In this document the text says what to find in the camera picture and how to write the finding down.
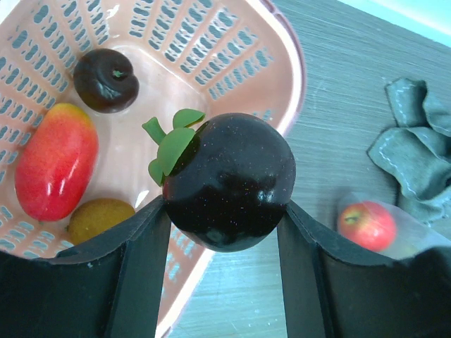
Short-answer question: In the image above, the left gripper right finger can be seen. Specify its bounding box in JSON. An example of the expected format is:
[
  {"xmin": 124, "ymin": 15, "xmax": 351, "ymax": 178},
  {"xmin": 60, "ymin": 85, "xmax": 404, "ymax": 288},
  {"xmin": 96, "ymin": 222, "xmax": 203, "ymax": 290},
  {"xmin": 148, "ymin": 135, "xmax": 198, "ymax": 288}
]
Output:
[{"xmin": 277, "ymin": 203, "xmax": 450, "ymax": 337}]

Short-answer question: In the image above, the clear zip top bag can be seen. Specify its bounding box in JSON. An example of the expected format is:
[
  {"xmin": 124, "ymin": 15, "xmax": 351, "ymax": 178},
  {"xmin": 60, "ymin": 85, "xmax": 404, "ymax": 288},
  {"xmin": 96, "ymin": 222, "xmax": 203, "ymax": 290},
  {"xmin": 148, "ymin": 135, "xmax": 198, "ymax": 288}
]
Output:
[{"xmin": 335, "ymin": 192, "xmax": 450, "ymax": 260}]

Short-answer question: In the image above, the red yellow mango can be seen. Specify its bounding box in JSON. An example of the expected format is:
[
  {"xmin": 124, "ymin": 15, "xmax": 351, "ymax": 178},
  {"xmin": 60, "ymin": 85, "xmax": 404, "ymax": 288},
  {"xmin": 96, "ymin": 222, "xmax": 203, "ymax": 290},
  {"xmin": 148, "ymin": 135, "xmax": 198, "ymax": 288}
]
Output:
[{"xmin": 15, "ymin": 103, "xmax": 99, "ymax": 222}]

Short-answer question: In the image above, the red apple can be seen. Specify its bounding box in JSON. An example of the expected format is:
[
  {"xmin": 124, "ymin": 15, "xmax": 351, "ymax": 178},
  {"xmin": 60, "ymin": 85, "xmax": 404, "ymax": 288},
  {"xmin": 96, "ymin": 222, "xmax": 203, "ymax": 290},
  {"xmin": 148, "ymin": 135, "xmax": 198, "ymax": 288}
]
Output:
[{"xmin": 337, "ymin": 201, "xmax": 397, "ymax": 252}]

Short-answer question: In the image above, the dark brown fruit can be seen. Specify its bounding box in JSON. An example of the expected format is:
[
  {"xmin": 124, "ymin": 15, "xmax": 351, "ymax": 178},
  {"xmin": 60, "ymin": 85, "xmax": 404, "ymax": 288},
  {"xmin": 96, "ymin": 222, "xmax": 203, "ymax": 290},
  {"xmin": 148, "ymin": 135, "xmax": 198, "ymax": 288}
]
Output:
[{"xmin": 73, "ymin": 48, "xmax": 140, "ymax": 113}]

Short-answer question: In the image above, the dark purple mangosteen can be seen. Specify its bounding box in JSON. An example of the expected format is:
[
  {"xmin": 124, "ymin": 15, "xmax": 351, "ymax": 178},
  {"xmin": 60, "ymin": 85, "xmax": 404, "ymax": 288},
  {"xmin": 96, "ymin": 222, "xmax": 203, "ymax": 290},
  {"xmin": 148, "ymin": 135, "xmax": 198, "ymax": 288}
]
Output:
[{"xmin": 143, "ymin": 108, "xmax": 296, "ymax": 252}]

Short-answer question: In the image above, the grey cloth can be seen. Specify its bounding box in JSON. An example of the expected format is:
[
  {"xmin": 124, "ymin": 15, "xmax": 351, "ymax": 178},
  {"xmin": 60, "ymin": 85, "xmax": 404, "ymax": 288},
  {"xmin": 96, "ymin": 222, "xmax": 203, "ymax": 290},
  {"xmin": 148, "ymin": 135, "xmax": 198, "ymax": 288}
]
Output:
[{"xmin": 367, "ymin": 77, "xmax": 450, "ymax": 223}]

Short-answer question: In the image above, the brown kiwi fruit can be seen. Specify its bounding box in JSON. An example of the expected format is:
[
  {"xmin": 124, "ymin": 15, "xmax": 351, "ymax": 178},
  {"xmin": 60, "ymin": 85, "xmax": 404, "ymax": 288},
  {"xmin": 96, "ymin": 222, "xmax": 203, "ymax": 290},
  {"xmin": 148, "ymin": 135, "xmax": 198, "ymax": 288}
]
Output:
[{"xmin": 67, "ymin": 198, "xmax": 135, "ymax": 245}]

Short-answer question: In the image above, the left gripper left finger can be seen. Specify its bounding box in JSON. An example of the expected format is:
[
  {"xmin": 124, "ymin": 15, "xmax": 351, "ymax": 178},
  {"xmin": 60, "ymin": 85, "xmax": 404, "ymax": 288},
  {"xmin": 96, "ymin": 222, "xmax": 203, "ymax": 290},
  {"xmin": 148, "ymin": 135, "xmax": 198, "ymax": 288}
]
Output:
[{"xmin": 1, "ymin": 197, "xmax": 171, "ymax": 337}]

